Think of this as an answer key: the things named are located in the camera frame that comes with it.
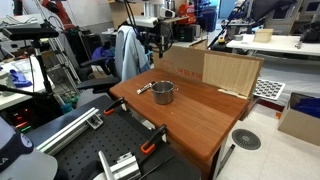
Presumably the black and white marker pen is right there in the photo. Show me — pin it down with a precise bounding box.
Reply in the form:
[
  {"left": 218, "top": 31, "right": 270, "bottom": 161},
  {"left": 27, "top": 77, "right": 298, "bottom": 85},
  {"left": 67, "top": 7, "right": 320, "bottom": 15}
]
[{"left": 136, "top": 81, "right": 157, "bottom": 95}]

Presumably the silver metal pot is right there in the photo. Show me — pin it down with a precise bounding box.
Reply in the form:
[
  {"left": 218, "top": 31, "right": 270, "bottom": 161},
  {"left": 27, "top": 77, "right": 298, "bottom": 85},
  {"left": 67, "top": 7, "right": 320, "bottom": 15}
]
[{"left": 147, "top": 80, "right": 179, "bottom": 106}]

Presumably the light blue jacket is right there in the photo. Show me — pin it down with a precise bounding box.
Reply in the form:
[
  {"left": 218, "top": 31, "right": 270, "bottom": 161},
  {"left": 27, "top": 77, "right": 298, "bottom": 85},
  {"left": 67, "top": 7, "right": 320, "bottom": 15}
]
[{"left": 114, "top": 25, "right": 152, "bottom": 83}]

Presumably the black orange bar clamp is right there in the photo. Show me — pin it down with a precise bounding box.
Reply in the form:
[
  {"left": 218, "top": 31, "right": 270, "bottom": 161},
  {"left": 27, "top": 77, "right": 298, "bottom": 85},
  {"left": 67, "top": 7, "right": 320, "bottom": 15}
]
[
  {"left": 102, "top": 96, "right": 128, "bottom": 117},
  {"left": 139, "top": 124, "right": 169, "bottom": 155}
]

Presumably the black office chair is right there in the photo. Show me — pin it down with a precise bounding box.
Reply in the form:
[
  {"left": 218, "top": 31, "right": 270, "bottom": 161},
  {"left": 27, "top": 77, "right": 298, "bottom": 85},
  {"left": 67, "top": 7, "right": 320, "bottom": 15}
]
[{"left": 75, "top": 55, "right": 122, "bottom": 95}]

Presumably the black perforated breadboard table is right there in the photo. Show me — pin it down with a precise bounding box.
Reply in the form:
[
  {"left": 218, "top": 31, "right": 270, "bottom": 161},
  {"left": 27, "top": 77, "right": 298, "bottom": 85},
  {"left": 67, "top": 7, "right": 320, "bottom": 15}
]
[{"left": 24, "top": 94, "right": 203, "bottom": 180}]

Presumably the brown cardboard sheet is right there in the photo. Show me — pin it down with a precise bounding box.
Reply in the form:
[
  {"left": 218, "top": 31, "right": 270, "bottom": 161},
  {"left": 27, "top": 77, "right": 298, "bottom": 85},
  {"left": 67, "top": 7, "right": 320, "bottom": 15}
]
[{"left": 152, "top": 44, "right": 265, "bottom": 100}]

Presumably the grey metal table leg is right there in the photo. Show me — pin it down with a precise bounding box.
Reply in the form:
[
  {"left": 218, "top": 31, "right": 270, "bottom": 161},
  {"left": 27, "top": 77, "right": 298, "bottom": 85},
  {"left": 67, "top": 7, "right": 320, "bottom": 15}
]
[{"left": 215, "top": 143, "right": 237, "bottom": 179}]

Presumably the round floor drain grate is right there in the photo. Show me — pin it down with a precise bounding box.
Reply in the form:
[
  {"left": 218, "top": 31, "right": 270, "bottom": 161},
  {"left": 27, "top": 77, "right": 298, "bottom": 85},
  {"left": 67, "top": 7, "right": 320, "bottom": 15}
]
[{"left": 231, "top": 128, "right": 263, "bottom": 151}]

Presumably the checkerboard calibration board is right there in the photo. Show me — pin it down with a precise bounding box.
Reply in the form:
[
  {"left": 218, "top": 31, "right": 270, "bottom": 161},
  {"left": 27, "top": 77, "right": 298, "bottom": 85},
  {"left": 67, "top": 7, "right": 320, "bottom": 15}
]
[{"left": 252, "top": 77, "right": 287, "bottom": 102}]

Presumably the small wooden box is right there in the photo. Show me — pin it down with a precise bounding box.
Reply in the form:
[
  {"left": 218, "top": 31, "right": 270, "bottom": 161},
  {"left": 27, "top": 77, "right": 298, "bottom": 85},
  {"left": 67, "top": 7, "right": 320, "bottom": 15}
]
[{"left": 253, "top": 28, "right": 275, "bottom": 44}]

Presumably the black tripod stand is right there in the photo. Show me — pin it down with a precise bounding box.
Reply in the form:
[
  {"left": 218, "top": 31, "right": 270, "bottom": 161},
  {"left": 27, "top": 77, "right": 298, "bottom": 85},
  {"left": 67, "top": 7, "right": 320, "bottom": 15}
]
[{"left": 0, "top": 39, "right": 56, "bottom": 101}]

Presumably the white table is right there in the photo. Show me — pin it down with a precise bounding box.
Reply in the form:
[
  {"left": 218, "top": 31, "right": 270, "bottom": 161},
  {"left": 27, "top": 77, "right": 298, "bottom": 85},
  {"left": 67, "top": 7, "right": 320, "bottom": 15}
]
[{"left": 225, "top": 33, "right": 320, "bottom": 57}]

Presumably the open cardboard box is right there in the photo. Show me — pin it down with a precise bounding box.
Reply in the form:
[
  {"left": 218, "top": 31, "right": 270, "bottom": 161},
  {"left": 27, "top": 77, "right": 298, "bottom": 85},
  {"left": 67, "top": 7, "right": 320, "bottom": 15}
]
[{"left": 277, "top": 91, "right": 320, "bottom": 147}]

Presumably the blue cloth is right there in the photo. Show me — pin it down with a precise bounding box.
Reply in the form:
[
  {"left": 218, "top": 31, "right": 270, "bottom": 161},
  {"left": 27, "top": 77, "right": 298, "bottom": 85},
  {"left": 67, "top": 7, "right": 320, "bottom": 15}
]
[{"left": 9, "top": 68, "right": 33, "bottom": 89}]

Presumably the black hanging cable bundle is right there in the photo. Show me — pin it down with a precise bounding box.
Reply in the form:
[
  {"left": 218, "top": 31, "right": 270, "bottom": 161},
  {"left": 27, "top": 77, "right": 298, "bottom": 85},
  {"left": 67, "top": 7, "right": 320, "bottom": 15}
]
[{"left": 154, "top": 20, "right": 175, "bottom": 59}]

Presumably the aluminium extrusion rail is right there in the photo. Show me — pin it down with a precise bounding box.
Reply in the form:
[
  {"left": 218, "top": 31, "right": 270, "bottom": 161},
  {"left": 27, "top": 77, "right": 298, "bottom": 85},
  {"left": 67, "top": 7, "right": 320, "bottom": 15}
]
[
  {"left": 34, "top": 106, "right": 104, "bottom": 157},
  {"left": 97, "top": 149, "right": 143, "bottom": 180}
]

